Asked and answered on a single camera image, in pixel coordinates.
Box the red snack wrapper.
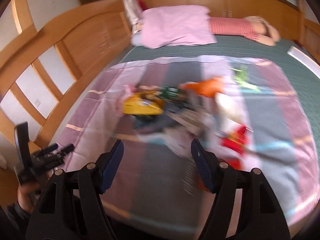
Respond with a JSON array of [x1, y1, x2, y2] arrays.
[[221, 124, 248, 170]]

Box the yellow snack bag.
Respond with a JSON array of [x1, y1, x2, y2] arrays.
[[123, 90, 165, 116]]

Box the person's left hand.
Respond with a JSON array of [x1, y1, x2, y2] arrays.
[[17, 180, 40, 215]]

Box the pink grey striped blanket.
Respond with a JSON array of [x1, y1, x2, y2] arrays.
[[57, 55, 319, 239]]

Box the orange wrapper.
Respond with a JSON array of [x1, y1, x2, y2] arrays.
[[179, 76, 224, 98]]

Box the green candy wrapper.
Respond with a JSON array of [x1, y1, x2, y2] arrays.
[[231, 66, 260, 93]]

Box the green bed mat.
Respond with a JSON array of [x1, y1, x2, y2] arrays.
[[120, 36, 319, 142]]

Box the dark green snack packet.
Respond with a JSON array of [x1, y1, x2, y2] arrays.
[[158, 86, 186, 101]]

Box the white framed board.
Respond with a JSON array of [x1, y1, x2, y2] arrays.
[[287, 46, 320, 79]]

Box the striped plush doll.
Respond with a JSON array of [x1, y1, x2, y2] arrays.
[[209, 16, 281, 47]]

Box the pink pillow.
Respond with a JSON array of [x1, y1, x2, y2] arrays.
[[131, 5, 216, 49]]

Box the wooden bunk bed frame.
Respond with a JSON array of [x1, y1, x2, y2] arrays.
[[1, 0, 319, 151]]

